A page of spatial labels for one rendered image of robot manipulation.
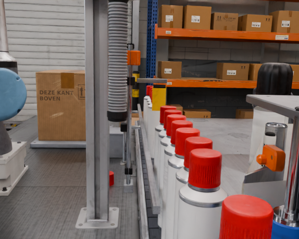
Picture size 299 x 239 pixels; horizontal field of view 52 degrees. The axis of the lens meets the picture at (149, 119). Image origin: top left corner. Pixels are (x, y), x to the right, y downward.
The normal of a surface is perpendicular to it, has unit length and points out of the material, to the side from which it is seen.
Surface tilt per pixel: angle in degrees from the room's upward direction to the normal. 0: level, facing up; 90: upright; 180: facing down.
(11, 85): 95
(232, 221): 90
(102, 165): 90
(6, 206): 0
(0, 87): 95
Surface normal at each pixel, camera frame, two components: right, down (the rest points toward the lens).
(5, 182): 0.79, 0.14
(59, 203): 0.03, -0.98
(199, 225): -0.26, 0.18
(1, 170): 0.13, 0.19
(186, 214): -0.71, 0.11
